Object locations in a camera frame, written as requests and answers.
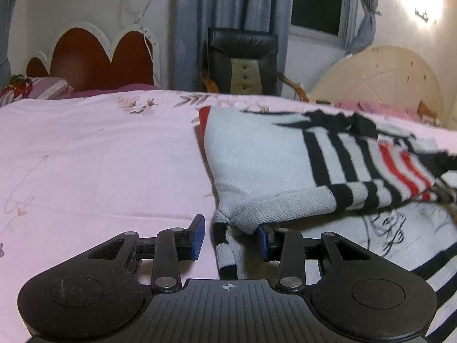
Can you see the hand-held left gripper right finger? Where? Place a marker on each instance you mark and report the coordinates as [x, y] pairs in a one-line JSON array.
[[262, 243]]

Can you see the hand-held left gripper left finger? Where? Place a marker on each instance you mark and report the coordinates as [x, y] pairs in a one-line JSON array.
[[198, 237]]

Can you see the grey striped knit sweater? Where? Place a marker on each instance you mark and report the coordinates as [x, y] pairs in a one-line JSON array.
[[257, 157]]

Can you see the pink floral bedsheet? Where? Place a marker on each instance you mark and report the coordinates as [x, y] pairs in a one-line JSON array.
[[89, 168]]

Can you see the pink bedding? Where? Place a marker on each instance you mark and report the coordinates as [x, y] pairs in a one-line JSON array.
[[378, 109]]

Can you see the black leather armchair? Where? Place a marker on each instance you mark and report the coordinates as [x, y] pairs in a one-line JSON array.
[[242, 53]]

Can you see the cream round headboard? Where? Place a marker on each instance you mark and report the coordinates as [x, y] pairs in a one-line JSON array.
[[385, 78]]

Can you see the red scalloped headboard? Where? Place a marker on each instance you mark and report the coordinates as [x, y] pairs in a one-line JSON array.
[[89, 60]]

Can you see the pink striped pillow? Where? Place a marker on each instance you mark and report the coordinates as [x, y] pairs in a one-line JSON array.
[[50, 87]]

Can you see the red floral cloth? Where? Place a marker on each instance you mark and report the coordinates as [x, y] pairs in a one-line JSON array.
[[14, 87]]

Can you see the wide grey curtain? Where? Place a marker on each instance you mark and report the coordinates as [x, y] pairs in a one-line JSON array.
[[232, 0]]

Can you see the dark window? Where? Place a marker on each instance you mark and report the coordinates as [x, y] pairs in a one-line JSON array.
[[316, 0]]

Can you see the tied grey curtain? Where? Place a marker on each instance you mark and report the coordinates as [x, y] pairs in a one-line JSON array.
[[367, 14]]

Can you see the narrow grey curtain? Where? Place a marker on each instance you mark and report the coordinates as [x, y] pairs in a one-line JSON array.
[[7, 25]]

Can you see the wall hooks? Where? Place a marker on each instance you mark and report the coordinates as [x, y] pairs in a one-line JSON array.
[[425, 15]]

